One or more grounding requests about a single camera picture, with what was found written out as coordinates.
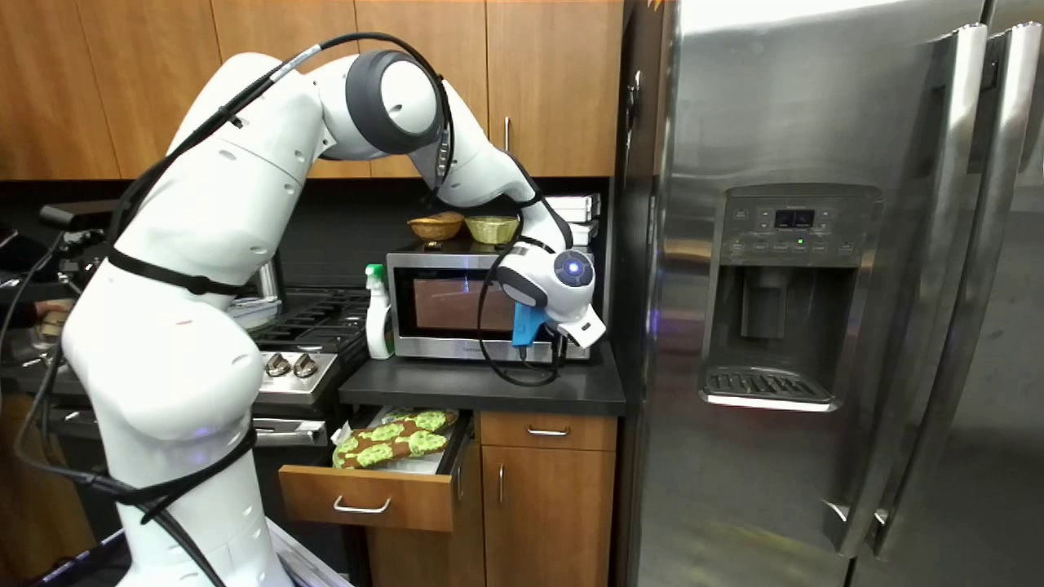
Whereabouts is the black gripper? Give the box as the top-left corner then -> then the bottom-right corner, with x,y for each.
538,318 -> 575,366

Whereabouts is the stainless steel microwave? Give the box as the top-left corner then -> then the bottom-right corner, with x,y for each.
385,246 -> 599,366

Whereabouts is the small closed wooden drawer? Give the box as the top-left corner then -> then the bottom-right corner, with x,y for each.
476,412 -> 619,454

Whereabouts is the black countertop slab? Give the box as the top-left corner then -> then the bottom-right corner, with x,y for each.
337,339 -> 629,416

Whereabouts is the yellow bowl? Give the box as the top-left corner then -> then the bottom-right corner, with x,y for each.
464,211 -> 522,250

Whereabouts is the stack of white containers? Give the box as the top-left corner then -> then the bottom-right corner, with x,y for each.
547,193 -> 604,255

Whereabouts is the brown wooden bowl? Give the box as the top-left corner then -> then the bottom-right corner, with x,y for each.
404,208 -> 469,249

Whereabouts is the white spray bottle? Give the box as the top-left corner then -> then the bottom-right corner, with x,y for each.
363,260 -> 394,363

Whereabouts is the wooden lower cabinet door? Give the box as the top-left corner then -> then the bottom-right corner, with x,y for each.
363,438 -> 488,587
480,443 -> 619,587

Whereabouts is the wooden cabinet door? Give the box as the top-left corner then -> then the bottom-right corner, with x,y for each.
357,0 -> 492,184
482,0 -> 629,180
0,0 -> 122,184
480,443 -> 619,587
209,0 -> 373,184
363,438 -> 488,587
71,0 -> 240,184

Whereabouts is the green patterned oven mitt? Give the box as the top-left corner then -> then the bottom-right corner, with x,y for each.
330,403 -> 459,473

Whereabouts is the open wooden drawer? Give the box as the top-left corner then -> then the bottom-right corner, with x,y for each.
275,400 -> 475,535

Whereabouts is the stainless gas stove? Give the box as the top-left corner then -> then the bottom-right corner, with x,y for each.
233,288 -> 373,449

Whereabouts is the wooden upper cabinet door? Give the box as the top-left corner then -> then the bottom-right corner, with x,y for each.
482,0 -> 629,180
0,0 -> 122,184
71,0 -> 240,184
209,0 -> 373,184
357,0 -> 492,184

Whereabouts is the stainless steel refrigerator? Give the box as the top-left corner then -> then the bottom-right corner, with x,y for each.
613,0 -> 1044,587

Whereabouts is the steel tumbler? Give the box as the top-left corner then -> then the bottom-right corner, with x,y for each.
254,259 -> 285,306

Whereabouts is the grey metal pan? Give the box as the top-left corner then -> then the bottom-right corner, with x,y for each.
226,292 -> 289,329

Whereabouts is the wooden lower cabinet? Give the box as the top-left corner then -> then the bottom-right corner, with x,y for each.
0,392 -> 97,578

